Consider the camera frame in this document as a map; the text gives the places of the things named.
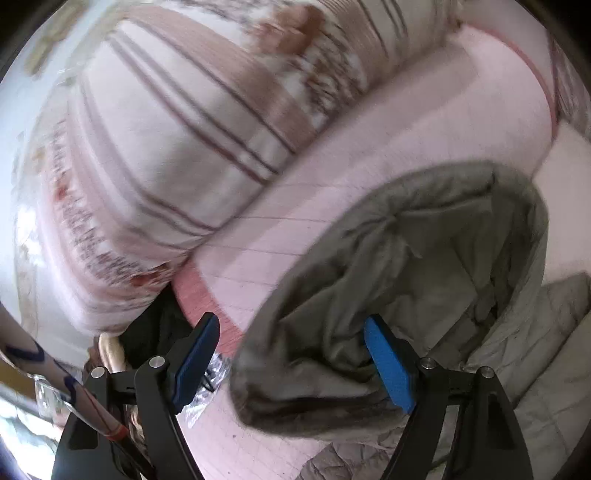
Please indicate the brown beige patterned blanket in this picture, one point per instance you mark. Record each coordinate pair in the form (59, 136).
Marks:
(106, 352)

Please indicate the black garment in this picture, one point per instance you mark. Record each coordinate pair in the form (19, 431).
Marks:
(155, 330)

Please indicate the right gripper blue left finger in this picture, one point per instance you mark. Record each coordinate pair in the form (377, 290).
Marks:
(160, 389)

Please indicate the striped floral pillow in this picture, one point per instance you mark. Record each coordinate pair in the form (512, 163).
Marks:
(173, 116)

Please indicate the white sleeve with blue stripes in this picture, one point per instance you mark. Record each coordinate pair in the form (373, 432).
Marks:
(27, 356)

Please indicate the pink bed mattress cover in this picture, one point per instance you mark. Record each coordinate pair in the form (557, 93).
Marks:
(563, 193)

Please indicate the pink bolster cushion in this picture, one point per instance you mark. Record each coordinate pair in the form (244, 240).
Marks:
(478, 96)

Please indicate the olive green padded jacket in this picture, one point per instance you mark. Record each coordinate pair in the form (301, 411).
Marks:
(452, 258)

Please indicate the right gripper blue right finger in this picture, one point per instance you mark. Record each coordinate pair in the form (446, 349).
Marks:
(488, 442)

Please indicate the blue plastic bag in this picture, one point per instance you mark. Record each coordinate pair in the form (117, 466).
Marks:
(215, 374)

